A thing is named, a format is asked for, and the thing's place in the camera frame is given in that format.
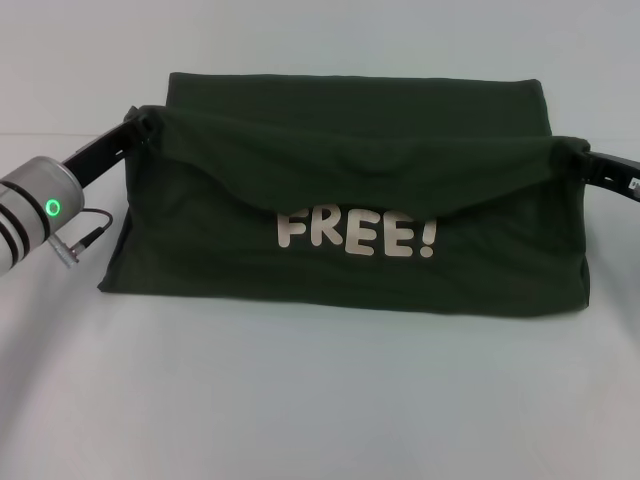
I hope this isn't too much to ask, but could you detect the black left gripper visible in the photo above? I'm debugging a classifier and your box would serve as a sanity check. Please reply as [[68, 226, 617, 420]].
[[62, 105, 161, 191]]

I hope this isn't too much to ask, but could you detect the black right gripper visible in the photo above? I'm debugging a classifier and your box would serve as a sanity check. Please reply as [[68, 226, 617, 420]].
[[569, 148, 640, 204]]

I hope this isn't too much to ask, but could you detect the dark green shirt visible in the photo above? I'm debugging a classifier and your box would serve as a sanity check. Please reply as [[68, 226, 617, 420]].
[[96, 71, 594, 321]]

